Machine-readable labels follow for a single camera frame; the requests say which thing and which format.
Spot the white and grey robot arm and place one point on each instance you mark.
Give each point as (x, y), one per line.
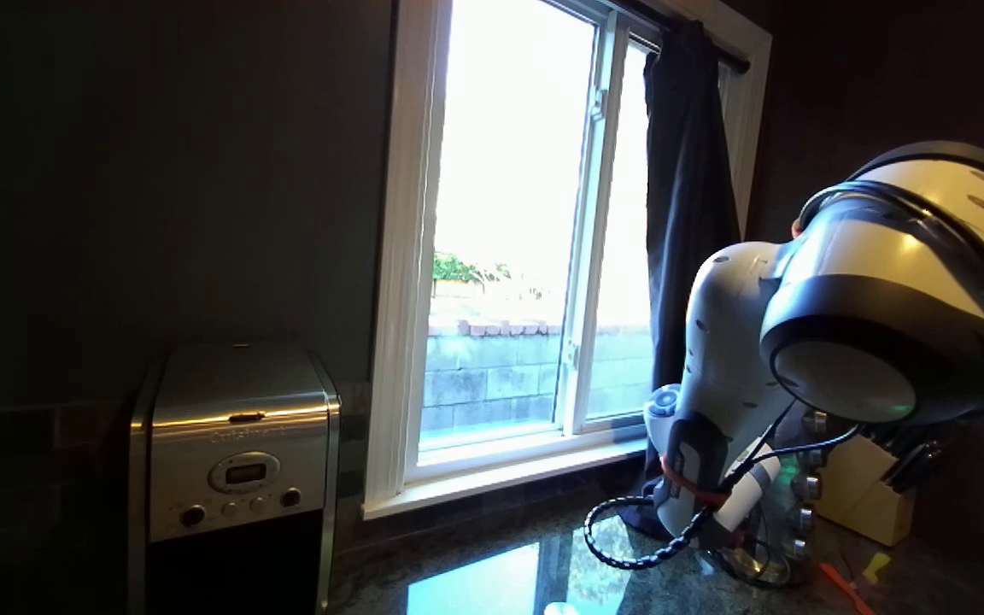
(856, 295)

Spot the white framed window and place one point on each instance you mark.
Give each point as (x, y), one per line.
(515, 227)

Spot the dark blue curtain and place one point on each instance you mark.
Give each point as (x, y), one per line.
(684, 173)

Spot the silver coffee maker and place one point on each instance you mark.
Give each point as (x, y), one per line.
(237, 456)

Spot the black curtain rod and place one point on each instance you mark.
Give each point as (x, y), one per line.
(733, 54)

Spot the yellow plastic piece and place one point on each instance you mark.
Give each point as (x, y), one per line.
(877, 569)

